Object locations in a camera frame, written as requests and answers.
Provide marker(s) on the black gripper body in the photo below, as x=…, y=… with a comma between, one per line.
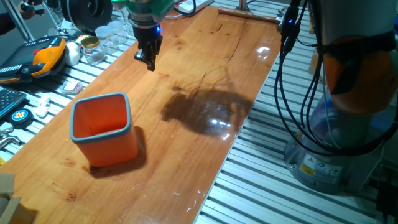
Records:
x=147, y=35

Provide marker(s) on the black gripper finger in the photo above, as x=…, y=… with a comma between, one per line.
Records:
x=158, y=49
x=148, y=59

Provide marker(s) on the black handheld controller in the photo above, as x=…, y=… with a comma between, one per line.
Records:
x=38, y=7

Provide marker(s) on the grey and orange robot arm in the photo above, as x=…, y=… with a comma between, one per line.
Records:
x=351, y=15

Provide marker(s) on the forearm in dark red sleeve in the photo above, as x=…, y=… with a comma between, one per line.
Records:
x=6, y=23

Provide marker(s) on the orange trash can grey rim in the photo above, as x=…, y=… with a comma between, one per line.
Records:
x=109, y=149

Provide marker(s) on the person's hand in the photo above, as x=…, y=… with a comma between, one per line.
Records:
x=26, y=15

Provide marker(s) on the clear plastic cup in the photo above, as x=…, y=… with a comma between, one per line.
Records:
x=117, y=31
x=126, y=26
x=103, y=34

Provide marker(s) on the glass jar gold lid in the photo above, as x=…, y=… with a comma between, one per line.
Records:
x=93, y=53

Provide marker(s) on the small colourful box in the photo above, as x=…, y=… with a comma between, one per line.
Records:
x=81, y=39

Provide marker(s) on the black filament spool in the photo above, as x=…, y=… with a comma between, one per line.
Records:
x=84, y=15

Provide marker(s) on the white egg-shaped object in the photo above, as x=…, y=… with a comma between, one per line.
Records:
x=73, y=54

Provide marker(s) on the small plastic packet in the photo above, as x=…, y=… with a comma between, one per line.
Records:
x=72, y=87

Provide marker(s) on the orange and black teach pendant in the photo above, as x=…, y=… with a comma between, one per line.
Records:
x=46, y=59

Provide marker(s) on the glossy wooden board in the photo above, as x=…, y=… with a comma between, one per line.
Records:
x=186, y=155

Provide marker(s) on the white tissue scrap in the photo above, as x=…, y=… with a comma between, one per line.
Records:
x=40, y=112
x=45, y=100

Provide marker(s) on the metal clamp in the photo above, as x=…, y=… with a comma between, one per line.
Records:
x=280, y=21

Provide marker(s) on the grey metal stand leg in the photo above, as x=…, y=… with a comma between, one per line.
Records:
x=18, y=21

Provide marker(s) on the black computer keyboard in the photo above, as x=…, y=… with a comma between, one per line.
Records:
x=9, y=101

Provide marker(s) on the small yellow tool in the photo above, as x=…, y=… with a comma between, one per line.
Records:
x=2, y=160

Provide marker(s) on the small cardboard box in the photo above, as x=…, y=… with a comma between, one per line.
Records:
x=6, y=183
x=15, y=213

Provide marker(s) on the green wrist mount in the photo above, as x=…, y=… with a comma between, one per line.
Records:
x=164, y=7

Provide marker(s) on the wooden post base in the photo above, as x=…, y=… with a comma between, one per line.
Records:
x=242, y=15

